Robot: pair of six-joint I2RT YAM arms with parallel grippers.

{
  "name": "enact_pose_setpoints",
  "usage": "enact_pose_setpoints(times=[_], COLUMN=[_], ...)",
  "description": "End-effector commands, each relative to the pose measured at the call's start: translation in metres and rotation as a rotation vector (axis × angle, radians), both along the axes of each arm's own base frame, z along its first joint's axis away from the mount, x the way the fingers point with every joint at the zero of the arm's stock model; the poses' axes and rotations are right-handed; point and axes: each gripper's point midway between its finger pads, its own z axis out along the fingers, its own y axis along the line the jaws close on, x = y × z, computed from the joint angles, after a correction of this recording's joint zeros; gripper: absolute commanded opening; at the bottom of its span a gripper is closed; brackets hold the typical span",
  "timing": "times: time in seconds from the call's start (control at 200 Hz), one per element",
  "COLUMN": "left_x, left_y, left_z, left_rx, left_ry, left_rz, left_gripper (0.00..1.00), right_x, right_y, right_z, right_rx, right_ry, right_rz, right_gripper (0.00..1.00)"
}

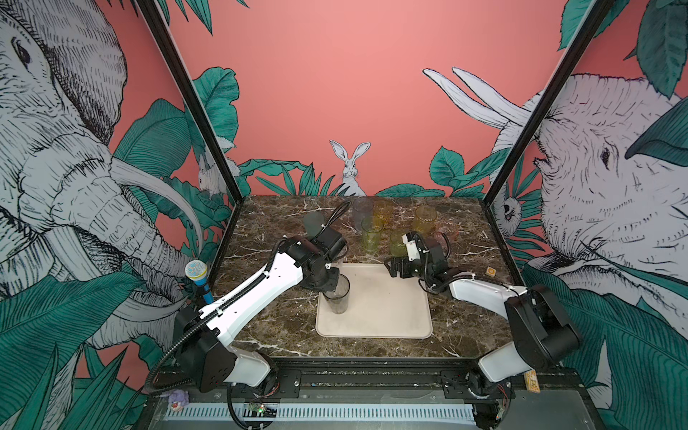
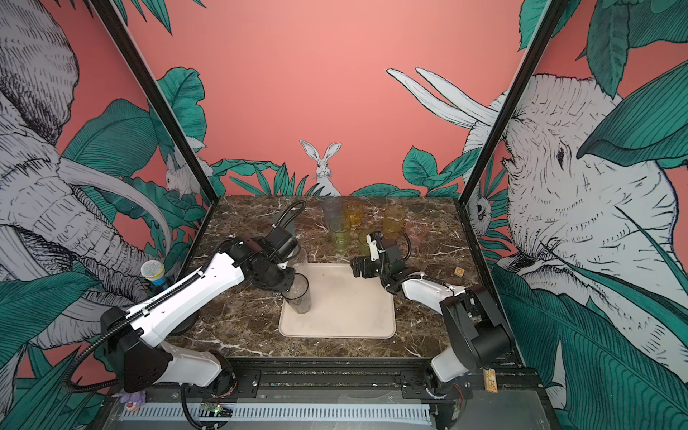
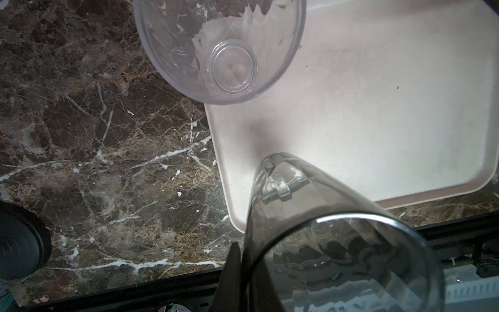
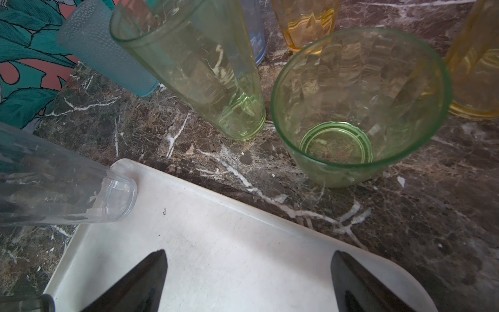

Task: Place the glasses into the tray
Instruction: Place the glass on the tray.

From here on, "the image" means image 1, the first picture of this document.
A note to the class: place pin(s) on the smoky grey tall tumbler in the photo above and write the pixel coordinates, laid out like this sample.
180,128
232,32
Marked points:
338,299

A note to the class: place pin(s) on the small purple toy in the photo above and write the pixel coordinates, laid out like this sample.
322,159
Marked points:
178,400

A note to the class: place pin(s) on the black corner frame post right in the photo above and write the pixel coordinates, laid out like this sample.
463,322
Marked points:
585,32

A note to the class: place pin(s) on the short amber tumbler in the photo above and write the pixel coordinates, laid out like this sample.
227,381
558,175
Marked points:
383,209

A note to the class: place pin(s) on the short pink tumbler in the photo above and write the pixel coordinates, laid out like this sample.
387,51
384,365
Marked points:
453,233

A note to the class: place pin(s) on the pale blue tall tumbler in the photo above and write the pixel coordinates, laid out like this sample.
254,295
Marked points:
362,208

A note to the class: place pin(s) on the short green tumbler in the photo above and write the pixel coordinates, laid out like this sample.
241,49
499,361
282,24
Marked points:
397,245

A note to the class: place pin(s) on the green lit circuit board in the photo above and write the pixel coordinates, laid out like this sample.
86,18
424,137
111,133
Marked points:
260,411

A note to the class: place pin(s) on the white ribbed vent strip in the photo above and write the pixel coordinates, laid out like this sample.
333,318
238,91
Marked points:
442,413

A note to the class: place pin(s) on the black corner frame post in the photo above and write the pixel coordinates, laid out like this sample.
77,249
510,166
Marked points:
164,41
585,32

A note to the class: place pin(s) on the tall green tumbler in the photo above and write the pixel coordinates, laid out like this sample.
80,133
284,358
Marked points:
372,232

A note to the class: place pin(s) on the white plastic tray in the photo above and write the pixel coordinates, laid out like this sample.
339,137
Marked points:
378,307

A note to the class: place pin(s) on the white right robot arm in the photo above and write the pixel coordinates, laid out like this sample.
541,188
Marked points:
542,332

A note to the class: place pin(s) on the clear tall plastic tumbler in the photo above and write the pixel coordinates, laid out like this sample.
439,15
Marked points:
336,266

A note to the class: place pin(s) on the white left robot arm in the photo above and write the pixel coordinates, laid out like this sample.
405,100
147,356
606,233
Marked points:
206,353

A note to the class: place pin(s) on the blue toy microphone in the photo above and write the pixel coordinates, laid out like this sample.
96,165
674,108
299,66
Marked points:
197,271

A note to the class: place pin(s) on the tall amber tumbler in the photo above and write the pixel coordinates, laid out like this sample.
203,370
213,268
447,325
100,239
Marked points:
424,220

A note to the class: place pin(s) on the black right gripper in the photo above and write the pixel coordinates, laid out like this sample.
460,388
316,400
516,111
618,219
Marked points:
396,261

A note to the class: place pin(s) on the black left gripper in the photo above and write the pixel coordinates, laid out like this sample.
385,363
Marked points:
331,284

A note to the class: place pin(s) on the frosted teal textured tumbler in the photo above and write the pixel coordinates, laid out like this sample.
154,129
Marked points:
313,222

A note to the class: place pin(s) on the tan cork block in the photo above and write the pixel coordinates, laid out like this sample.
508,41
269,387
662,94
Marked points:
531,381

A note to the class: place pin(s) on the black front mounting rail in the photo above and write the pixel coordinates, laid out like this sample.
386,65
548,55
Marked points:
291,378

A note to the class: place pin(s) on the black corner frame post left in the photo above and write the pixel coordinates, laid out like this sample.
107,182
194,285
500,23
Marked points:
164,41

